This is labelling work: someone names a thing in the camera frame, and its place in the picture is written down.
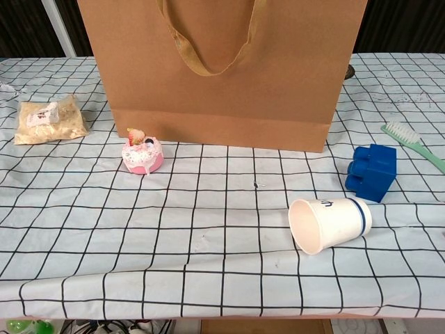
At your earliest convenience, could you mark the beige snack packet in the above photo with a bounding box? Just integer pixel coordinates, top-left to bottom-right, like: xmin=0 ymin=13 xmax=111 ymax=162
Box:
xmin=13 ymin=93 xmax=90 ymax=146

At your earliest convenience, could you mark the brown paper bag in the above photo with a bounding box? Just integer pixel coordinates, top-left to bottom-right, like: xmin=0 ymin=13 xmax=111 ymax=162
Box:
xmin=75 ymin=0 xmax=369 ymax=154

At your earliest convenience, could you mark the checkered tablecloth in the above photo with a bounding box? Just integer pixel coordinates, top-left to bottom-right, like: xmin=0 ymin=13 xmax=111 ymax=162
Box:
xmin=0 ymin=51 xmax=445 ymax=319

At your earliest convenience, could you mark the white paper cup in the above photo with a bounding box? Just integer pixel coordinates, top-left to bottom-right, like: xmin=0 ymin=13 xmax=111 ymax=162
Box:
xmin=288 ymin=197 xmax=373 ymax=256

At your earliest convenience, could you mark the blue building block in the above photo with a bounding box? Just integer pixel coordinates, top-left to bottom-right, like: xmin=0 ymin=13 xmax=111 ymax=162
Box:
xmin=344 ymin=143 xmax=398 ymax=204

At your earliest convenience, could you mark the brown board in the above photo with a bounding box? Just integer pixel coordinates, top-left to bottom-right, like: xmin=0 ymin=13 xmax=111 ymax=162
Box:
xmin=200 ymin=318 xmax=337 ymax=334

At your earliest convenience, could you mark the green brush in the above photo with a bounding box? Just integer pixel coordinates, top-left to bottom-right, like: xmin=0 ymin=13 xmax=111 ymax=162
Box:
xmin=380 ymin=120 xmax=445 ymax=175

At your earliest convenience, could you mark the green plastic object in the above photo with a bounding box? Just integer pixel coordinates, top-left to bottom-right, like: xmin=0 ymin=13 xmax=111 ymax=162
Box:
xmin=5 ymin=319 xmax=53 ymax=334

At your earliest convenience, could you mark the black floor cable tangle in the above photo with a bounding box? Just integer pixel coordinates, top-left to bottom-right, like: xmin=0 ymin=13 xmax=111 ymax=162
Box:
xmin=58 ymin=318 xmax=175 ymax=334

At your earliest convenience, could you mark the white partition post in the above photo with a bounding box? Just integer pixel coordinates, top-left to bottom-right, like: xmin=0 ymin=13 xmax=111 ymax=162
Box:
xmin=44 ymin=0 xmax=78 ymax=58

